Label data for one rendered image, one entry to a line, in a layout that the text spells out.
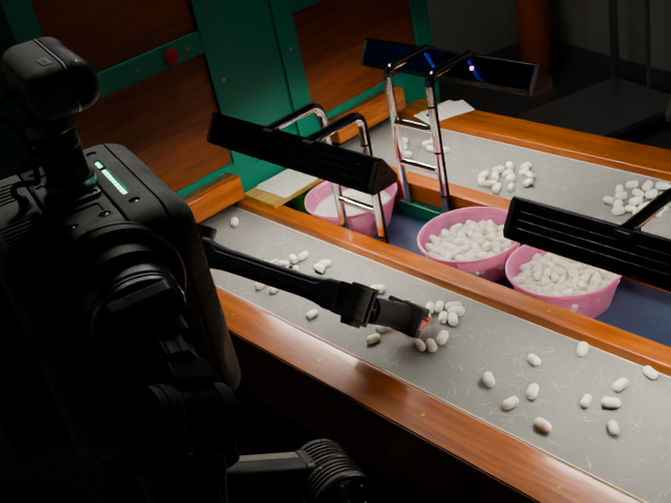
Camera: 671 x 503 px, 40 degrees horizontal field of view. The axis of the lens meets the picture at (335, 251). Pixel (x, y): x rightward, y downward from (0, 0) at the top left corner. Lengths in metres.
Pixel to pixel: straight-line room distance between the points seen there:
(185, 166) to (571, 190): 1.06
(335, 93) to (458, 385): 1.31
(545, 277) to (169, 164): 1.08
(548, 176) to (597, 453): 1.08
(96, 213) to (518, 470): 0.86
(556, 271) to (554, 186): 0.42
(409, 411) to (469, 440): 0.15
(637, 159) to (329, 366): 1.09
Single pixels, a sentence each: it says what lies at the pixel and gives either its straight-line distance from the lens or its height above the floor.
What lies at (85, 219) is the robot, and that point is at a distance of 1.22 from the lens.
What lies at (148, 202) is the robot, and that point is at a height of 1.45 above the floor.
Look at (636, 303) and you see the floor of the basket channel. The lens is 2.20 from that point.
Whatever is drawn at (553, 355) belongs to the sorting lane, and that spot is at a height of 0.74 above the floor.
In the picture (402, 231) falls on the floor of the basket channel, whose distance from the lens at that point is 2.57.
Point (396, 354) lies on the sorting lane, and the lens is 2.00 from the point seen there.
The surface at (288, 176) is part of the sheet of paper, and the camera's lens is 2.78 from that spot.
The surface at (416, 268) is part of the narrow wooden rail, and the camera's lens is 2.23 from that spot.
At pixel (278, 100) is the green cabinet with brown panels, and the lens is 2.79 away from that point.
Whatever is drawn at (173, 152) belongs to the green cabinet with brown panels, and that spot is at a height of 0.98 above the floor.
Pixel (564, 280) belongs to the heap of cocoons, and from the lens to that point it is 2.17.
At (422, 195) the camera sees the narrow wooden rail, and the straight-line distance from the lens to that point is 2.61.
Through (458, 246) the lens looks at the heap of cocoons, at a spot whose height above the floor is 0.73.
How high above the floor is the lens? 1.94
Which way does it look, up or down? 30 degrees down
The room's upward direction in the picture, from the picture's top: 12 degrees counter-clockwise
